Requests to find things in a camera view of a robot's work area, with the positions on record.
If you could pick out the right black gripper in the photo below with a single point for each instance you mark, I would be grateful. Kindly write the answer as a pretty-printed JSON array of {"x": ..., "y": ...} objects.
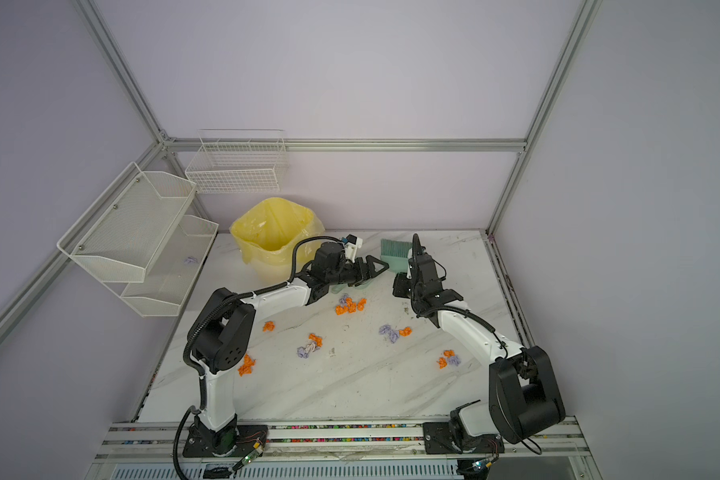
[{"x": 399, "y": 279}]

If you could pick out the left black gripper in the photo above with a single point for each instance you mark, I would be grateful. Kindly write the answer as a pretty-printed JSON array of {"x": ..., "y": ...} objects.
[{"x": 369, "y": 267}]

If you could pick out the green hand brush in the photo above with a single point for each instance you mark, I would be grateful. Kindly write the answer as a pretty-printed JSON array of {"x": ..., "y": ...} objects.
[{"x": 396, "y": 254}]

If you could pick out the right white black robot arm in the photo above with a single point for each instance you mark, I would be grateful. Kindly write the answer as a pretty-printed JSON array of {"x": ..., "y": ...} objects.
[{"x": 523, "y": 396}]

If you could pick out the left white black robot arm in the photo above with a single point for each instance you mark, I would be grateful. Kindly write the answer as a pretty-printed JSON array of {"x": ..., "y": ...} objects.
[{"x": 219, "y": 338}]

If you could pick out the orange scrap cluster centre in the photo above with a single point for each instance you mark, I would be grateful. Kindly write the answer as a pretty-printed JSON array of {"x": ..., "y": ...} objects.
[{"x": 347, "y": 305}]

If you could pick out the purple orange scrap pair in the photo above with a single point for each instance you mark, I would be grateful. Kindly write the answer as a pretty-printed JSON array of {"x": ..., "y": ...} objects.
[{"x": 393, "y": 334}]

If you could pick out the orange purple scrap right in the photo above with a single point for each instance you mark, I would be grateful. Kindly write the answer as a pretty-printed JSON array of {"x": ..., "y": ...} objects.
[{"x": 448, "y": 358}]

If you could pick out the purple white orange scrap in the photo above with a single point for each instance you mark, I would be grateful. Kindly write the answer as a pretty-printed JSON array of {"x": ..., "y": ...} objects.
[{"x": 313, "y": 344}]

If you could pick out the bin with yellow bag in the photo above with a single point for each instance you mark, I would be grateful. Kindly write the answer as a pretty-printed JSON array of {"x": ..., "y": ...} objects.
[{"x": 267, "y": 233}]

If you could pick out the orange scrap near left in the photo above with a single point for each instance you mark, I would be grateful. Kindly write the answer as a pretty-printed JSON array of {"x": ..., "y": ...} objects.
[{"x": 246, "y": 368}]

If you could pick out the white mesh two-tier shelf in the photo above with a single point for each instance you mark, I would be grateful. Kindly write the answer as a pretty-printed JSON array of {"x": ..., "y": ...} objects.
[{"x": 141, "y": 242}]

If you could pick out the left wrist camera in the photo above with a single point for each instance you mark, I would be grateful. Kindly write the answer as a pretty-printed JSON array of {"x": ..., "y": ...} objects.
[{"x": 352, "y": 245}]

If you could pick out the white wire basket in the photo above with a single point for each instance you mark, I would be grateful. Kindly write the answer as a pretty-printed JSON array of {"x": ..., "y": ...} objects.
[{"x": 239, "y": 161}]

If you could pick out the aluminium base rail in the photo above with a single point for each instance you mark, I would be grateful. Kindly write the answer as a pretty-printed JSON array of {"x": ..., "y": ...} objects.
[{"x": 343, "y": 449}]

